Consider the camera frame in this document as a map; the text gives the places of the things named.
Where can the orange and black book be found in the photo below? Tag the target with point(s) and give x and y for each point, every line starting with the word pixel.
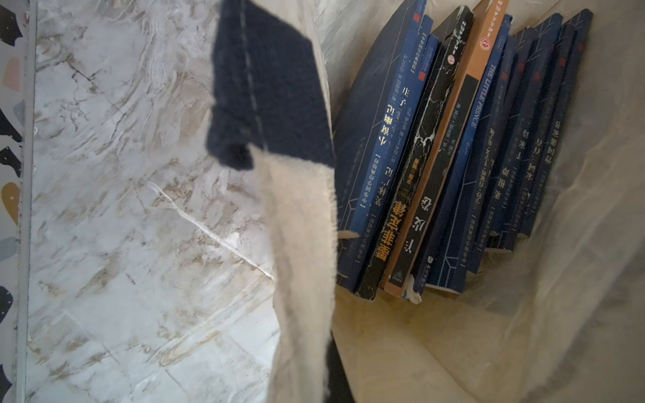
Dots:
pixel 489 18

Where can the dark blue thin book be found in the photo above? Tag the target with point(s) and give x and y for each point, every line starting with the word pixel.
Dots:
pixel 559 77
pixel 517 132
pixel 449 251

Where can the blue book yellow label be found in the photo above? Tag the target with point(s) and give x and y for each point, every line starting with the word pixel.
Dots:
pixel 364 123

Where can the aluminium corner frame post left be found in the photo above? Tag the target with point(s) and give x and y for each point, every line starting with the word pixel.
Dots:
pixel 31 18

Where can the beige canvas floral tote bag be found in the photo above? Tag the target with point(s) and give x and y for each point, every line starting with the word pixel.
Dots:
pixel 561 319

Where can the blue Little Prince book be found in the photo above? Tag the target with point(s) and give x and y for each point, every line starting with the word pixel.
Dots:
pixel 418 275

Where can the black marbled spine book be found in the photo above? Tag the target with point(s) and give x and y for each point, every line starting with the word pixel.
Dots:
pixel 450 37

